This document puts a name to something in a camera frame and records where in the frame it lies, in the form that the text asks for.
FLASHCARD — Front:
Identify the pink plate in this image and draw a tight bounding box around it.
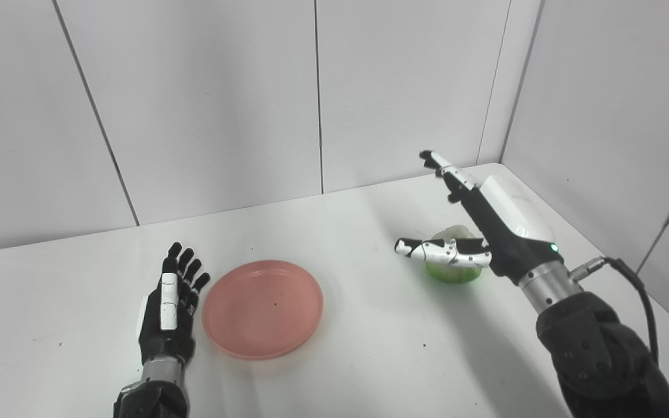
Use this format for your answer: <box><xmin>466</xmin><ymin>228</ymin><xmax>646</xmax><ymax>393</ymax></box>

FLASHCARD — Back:
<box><xmin>202</xmin><ymin>260</ymin><xmax>325</xmax><ymax>361</ymax></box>

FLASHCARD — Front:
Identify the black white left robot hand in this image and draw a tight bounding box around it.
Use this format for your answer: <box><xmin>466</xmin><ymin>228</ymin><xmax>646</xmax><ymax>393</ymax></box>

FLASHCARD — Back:
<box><xmin>138</xmin><ymin>242</ymin><xmax>211</xmax><ymax>366</ymax></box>

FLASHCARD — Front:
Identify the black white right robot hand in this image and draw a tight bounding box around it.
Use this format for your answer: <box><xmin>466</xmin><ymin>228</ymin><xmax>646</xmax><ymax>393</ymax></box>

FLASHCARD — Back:
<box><xmin>394</xmin><ymin>150</ymin><xmax>562</xmax><ymax>286</ymax></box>

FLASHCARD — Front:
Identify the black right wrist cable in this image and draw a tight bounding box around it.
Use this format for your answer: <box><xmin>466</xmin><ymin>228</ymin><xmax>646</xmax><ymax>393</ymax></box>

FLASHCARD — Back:
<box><xmin>570</xmin><ymin>257</ymin><xmax>660</xmax><ymax>363</ymax></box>

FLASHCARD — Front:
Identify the green white toy cabbage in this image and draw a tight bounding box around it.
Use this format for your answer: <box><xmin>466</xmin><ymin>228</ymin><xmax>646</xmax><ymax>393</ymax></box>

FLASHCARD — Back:
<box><xmin>423</xmin><ymin>225</ymin><xmax>484</xmax><ymax>284</ymax></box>

